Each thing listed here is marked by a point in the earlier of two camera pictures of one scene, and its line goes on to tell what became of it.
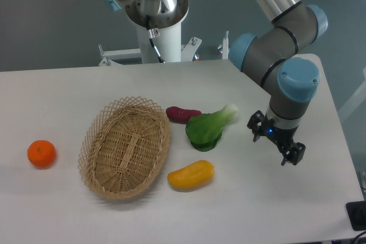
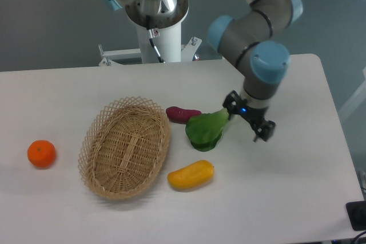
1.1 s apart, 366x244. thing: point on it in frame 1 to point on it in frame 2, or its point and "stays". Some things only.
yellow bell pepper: [194, 174] stays
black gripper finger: [255, 124] to [230, 103]
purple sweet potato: [179, 115] stays
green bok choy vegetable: [204, 130] stays
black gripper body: [282, 137] to [254, 114]
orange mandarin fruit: [41, 153] stays
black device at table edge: [356, 212] stays
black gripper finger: [294, 154] to [264, 131]
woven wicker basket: [124, 147] stays
